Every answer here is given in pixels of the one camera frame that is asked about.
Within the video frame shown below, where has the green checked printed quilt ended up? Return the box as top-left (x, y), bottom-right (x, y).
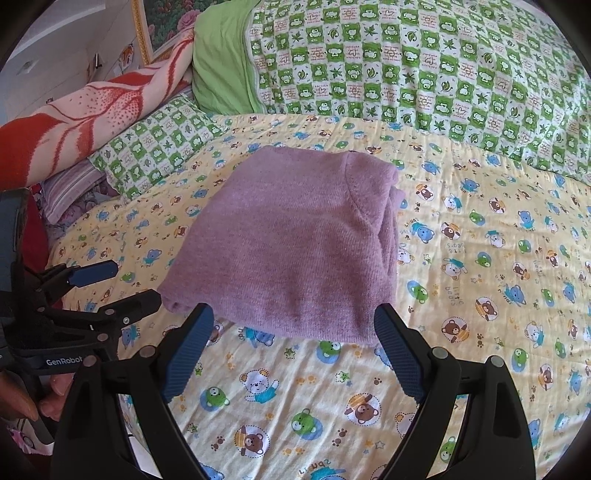
top-left (244, 0), bottom-right (591, 186)

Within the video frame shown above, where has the green checked pillow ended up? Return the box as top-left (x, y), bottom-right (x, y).
top-left (89, 93), bottom-right (228, 205)

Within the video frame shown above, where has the red and cream blanket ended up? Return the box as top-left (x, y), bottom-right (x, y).
top-left (0, 34), bottom-right (198, 191)

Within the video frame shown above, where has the framed flower picture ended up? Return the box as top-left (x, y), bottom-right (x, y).
top-left (130, 0), bottom-right (218, 66)

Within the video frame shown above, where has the yellow bear print bed sheet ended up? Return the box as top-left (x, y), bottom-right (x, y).
top-left (46, 112), bottom-right (591, 480)

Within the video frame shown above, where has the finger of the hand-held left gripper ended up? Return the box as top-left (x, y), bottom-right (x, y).
top-left (44, 289), bottom-right (163, 334)
top-left (28, 259), bottom-right (119, 298)

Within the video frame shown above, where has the red cloth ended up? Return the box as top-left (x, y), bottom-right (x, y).
top-left (21, 185), bottom-right (52, 274)

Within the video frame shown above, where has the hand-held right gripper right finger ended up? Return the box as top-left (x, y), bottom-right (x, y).
top-left (373, 304), bottom-right (546, 480)

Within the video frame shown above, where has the purple striped pillow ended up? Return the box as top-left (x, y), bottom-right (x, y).
top-left (39, 158), bottom-right (118, 225)

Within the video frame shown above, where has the plain green blanket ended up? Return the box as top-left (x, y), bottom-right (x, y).
top-left (191, 0), bottom-right (260, 117)

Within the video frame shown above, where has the purple knit sweater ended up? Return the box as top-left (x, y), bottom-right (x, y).
top-left (156, 144), bottom-right (400, 347)

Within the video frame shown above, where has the person's left hand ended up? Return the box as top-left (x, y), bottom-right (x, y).
top-left (0, 368), bottom-right (77, 423)

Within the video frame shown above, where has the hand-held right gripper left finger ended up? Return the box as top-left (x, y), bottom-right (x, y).
top-left (50, 303), bottom-right (216, 480)

